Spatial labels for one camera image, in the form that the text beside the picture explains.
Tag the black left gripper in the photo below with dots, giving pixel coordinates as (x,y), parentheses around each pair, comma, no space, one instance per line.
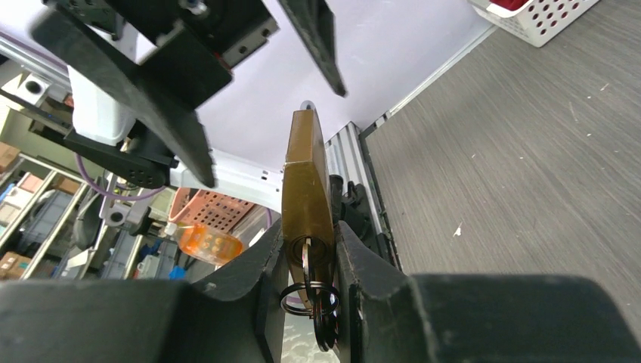
(163,59)

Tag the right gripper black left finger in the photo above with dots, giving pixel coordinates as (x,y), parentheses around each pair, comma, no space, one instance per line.
(231,315)

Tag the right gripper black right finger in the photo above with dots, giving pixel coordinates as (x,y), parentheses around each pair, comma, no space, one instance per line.
(388,316)

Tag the silver brass padlock keys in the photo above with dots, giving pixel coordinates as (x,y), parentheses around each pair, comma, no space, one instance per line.
(323,300)

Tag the brass padlock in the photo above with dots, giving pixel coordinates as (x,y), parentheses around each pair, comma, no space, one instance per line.
(306,212)

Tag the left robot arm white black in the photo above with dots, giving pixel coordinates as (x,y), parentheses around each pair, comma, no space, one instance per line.
(110,135)

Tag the orange drink bottle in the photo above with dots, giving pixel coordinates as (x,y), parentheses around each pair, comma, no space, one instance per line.
(205,243)

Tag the pink laundry basket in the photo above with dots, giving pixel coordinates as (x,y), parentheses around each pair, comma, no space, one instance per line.
(219,211)

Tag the red cloth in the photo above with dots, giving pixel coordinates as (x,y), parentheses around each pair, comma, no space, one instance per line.
(510,5)

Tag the white plastic basket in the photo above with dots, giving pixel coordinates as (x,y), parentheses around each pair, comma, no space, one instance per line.
(536,21)

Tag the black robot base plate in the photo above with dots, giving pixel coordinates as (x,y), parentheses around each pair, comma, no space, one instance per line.
(349,203)

